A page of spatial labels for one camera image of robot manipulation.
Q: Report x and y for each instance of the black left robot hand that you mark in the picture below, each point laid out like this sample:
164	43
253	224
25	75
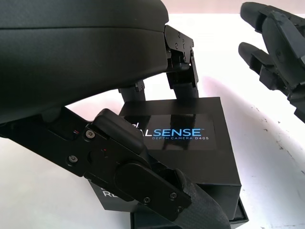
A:
71	59

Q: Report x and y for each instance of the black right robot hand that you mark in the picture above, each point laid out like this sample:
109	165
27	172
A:
278	47

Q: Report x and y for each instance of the black RealSense box lid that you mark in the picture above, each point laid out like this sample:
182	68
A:
186	148

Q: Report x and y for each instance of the black camera box base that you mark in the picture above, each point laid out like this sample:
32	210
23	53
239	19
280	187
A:
214	219

